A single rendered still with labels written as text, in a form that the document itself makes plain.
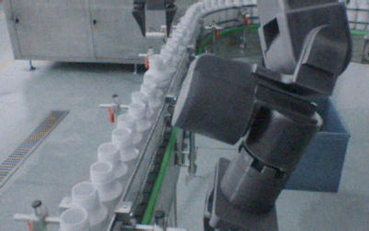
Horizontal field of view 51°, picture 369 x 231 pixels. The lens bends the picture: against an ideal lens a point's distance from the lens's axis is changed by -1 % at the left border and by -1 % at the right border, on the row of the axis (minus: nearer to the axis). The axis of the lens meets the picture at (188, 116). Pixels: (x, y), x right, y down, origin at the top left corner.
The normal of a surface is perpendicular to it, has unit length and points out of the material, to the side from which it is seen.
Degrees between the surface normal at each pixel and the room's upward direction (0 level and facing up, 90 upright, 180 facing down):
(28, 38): 90
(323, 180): 90
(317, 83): 65
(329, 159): 90
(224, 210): 20
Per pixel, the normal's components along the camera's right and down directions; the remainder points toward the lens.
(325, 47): 0.14, 0.01
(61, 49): -0.12, 0.44
